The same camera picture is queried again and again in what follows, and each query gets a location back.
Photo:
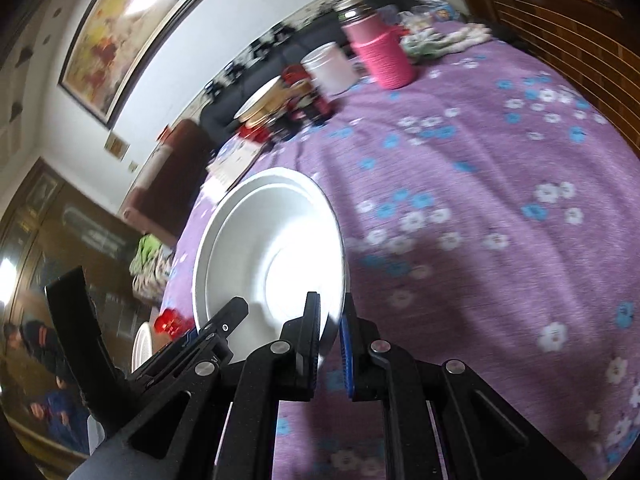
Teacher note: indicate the framed wall painting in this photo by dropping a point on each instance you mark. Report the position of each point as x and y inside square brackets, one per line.
[140, 25]

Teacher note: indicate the dark bottle with brown cap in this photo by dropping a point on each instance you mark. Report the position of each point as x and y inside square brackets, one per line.
[307, 95]

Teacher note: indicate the large red plate gold print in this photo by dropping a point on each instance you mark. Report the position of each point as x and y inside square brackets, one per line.
[170, 321]

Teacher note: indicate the white work gloves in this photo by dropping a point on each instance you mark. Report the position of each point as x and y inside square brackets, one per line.
[450, 40]

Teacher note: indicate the white paper card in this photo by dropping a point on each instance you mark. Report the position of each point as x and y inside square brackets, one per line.
[232, 160]

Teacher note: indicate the brown armchair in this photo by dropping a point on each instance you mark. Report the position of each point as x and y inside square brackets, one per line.
[170, 185]

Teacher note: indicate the purple floral tablecloth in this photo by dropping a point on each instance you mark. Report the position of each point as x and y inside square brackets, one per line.
[475, 160]

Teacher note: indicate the red glass plate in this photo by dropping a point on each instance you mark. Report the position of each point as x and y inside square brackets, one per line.
[252, 132]

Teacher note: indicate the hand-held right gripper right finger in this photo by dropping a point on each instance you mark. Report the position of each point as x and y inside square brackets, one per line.
[346, 360]

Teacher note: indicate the tiger-striped blanket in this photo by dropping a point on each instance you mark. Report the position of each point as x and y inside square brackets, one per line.
[150, 280]

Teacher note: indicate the small wall plaque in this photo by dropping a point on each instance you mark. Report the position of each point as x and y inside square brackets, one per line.
[117, 146]

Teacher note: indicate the black leather sofa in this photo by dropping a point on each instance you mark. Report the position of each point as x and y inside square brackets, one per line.
[225, 110]

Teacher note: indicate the wooden glass-door cabinet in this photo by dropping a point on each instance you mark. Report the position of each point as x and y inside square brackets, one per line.
[50, 210]

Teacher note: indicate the white plastic jar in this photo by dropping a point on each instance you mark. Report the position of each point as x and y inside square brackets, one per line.
[330, 67]

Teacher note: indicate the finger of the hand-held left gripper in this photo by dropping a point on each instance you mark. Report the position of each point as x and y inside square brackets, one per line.
[70, 310]
[227, 317]

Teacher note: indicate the stack of beige bowls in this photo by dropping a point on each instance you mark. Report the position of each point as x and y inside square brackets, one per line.
[272, 107]

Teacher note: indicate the pink knit-sleeved thermos bottle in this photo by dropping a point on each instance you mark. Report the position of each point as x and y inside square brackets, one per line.
[385, 55]

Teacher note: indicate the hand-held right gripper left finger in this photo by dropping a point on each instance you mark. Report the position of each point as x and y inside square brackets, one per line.
[302, 355]

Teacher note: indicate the green garment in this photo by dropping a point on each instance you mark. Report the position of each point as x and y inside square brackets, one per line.
[148, 247]

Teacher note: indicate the white foam bowl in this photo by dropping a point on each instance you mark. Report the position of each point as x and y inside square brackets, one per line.
[250, 240]
[141, 347]
[257, 95]

